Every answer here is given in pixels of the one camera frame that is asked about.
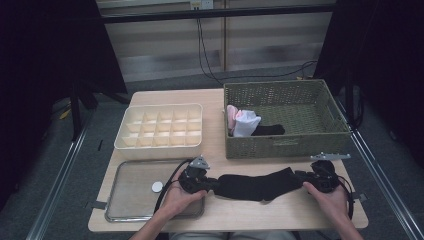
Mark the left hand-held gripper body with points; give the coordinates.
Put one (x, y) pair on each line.
(193, 181)

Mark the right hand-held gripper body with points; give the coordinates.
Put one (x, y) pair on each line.
(325, 176)

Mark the green woven basket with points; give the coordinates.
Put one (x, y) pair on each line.
(300, 146)

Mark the black sock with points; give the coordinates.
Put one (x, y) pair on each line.
(270, 130)
(253, 186)

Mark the cream divided storage box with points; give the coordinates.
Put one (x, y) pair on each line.
(160, 150)

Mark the clear lid with white knob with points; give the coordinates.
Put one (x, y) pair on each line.
(133, 193)

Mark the pink sock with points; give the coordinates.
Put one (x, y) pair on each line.
(231, 116)

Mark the white sock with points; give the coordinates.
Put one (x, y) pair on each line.
(246, 123)

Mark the person's left hand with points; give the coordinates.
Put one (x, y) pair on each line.
(176, 201)

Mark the person's right hand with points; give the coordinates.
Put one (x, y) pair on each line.
(331, 203)

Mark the grey tape tab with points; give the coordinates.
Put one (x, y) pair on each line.
(99, 205)
(355, 196)

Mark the black metal stand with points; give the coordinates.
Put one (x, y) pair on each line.
(349, 100)
(76, 110)

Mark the dark curtain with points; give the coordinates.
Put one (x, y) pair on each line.
(383, 50)
(40, 66)

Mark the yellow floor marker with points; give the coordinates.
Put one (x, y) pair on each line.
(65, 114)

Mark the black horizontal bar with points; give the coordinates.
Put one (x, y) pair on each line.
(200, 14)

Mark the beige vertical post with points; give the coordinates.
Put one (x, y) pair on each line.
(224, 43)

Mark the white wall outlet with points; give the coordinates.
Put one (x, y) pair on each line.
(201, 4)

